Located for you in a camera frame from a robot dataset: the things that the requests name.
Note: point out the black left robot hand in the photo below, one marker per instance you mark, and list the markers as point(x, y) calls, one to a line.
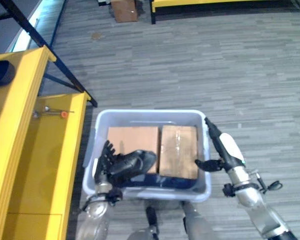
point(105, 158)

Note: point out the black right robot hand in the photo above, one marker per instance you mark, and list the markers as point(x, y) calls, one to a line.
point(226, 147)

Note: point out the black sole-shaped part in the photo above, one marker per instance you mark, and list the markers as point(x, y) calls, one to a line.
point(131, 163)
point(1, 72)

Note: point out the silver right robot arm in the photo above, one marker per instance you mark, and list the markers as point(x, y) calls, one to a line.
point(255, 205)

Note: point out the plain brown cardboard box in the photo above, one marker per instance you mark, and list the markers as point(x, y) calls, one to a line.
point(137, 140)

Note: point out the translucent white plastic box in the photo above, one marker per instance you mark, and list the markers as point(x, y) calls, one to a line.
point(150, 155)

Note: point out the taped brown cardboard box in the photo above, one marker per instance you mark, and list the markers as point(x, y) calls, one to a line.
point(179, 152)

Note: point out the yellow metal shelf unit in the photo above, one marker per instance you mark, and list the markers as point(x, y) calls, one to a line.
point(27, 140)

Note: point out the black diagonal shelf brace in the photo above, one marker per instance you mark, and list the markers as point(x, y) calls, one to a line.
point(47, 50)

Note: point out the dark blue part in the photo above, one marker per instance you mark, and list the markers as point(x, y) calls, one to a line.
point(162, 181)

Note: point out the silver robot legs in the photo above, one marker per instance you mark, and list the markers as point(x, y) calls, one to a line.
point(172, 220)

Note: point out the yellow and black rack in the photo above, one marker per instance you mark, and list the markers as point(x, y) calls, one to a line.
point(215, 6)

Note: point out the flat brown cardboard sheet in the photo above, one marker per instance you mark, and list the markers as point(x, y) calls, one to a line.
point(124, 10)

